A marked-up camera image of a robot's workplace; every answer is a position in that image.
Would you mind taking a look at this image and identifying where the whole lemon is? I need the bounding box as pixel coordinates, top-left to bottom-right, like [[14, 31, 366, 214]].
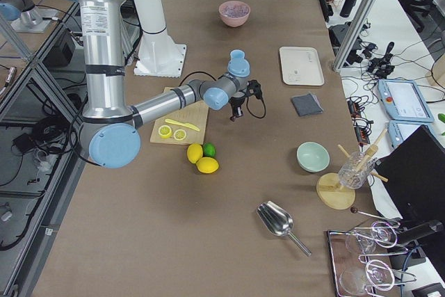
[[186, 143, 204, 164], [196, 156, 219, 174]]

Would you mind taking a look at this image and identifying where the teach pendant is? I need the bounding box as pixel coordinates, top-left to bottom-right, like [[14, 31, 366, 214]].
[[387, 120, 432, 149], [378, 79, 434, 123]]

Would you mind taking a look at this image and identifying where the yellow plastic knife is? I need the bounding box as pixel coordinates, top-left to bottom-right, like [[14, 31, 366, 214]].
[[164, 118, 201, 132]]

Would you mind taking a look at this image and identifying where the lower lemon slice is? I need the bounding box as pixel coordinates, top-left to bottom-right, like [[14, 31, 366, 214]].
[[173, 129, 187, 141]]

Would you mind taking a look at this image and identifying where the upper whole lemon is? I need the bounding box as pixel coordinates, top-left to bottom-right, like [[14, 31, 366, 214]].
[[186, 143, 204, 164]]

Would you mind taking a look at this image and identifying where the lemon slice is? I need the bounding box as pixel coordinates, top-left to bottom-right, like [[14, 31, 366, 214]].
[[173, 129, 187, 141], [158, 125, 173, 139]]

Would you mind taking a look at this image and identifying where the cut crystal glass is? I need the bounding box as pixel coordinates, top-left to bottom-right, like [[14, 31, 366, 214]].
[[338, 152, 375, 189]]

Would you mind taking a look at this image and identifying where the upper lemon slice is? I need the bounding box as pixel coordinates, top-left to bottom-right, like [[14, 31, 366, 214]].
[[158, 125, 173, 139]]

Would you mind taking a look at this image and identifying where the aluminium frame post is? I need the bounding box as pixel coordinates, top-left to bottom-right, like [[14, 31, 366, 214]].
[[332, 0, 375, 73]]

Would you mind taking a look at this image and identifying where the mint green bowl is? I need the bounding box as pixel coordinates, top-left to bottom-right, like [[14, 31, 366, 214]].
[[296, 142, 330, 172]]

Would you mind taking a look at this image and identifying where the wooden glass stand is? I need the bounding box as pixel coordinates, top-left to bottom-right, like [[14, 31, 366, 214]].
[[316, 129, 389, 210]]

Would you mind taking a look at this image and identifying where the upper teach pendant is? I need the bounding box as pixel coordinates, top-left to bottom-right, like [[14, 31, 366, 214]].
[[378, 79, 434, 123]]

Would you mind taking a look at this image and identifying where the grey folded cloth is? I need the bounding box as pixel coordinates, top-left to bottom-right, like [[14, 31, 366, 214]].
[[291, 93, 323, 117]]

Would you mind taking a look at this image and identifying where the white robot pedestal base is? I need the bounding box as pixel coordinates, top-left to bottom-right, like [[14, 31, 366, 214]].
[[133, 0, 186, 78]]

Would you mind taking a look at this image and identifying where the cream serving tray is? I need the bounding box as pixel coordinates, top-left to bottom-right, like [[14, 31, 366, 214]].
[[279, 47, 325, 86]]

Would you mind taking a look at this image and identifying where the lower whole lemon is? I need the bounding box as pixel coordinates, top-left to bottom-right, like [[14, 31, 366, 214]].
[[196, 156, 219, 174]]

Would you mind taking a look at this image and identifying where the black monitor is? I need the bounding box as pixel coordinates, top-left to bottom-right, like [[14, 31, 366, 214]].
[[376, 125, 444, 223]]

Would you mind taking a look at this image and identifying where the clear ice cubes pile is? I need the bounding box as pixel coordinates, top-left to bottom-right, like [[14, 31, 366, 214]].
[[220, 2, 250, 19]]

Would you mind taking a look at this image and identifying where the light blue plastic cup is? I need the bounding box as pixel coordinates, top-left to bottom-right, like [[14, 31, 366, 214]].
[[230, 49, 245, 63]]

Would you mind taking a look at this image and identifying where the lower teach pendant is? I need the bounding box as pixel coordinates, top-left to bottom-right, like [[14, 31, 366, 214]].
[[387, 120, 432, 149]]

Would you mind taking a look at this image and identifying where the steel ice scoop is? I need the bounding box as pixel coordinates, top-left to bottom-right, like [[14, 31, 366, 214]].
[[257, 200, 312, 257]]

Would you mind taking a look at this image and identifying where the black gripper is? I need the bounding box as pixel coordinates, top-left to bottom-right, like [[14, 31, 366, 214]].
[[229, 91, 246, 118]]

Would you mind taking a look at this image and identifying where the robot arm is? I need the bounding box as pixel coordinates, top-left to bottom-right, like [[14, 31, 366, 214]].
[[73, 0, 250, 168]]

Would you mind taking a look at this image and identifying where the green lime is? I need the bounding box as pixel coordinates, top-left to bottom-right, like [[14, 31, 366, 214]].
[[202, 143, 216, 158]]

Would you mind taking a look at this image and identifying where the pink bowl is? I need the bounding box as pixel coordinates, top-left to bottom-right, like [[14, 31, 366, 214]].
[[218, 0, 250, 28]]

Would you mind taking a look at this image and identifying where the bamboo cutting board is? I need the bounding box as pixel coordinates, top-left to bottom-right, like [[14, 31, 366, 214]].
[[150, 101, 209, 145]]

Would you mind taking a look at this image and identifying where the mirror tray with glasses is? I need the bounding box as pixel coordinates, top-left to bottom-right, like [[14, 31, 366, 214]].
[[326, 220, 416, 296]]

